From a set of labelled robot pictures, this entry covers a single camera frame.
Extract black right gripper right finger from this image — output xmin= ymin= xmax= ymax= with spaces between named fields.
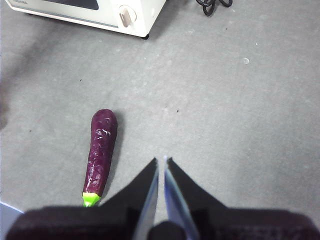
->
xmin=163 ymin=155 xmax=320 ymax=240

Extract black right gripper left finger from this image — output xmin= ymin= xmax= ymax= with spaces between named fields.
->
xmin=5 ymin=157 xmax=160 ymax=240

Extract white glass oven door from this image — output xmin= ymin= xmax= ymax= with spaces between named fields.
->
xmin=4 ymin=0 xmax=119 ymax=28

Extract white oven knob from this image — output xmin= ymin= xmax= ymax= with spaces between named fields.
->
xmin=118 ymin=4 xmax=138 ymax=28

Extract white toaster oven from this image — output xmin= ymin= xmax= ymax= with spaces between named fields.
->
xmin=4 ymin=0 xmax=167 ymax=39

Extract purple eggplant green stem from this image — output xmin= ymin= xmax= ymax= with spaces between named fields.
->
xmin=82 ymin=108 xmax=118 ymax=208

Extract black power cable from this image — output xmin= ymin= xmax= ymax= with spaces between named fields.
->
xmin=194 ymin=0 xmax=233 ymax=17

